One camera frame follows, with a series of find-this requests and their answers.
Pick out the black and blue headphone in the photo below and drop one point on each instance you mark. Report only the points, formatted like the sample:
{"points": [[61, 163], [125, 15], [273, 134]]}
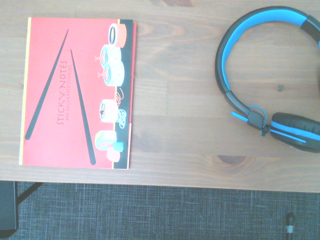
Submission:
{"points": [[226, 47]]}

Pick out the red sticky notes book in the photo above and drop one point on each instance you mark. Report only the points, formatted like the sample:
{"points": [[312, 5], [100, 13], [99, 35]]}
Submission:
{"points": [[62, 100]]}

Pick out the wooden desk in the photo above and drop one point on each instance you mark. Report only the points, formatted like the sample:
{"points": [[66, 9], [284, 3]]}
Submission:
{"points": [[8, 205]]}

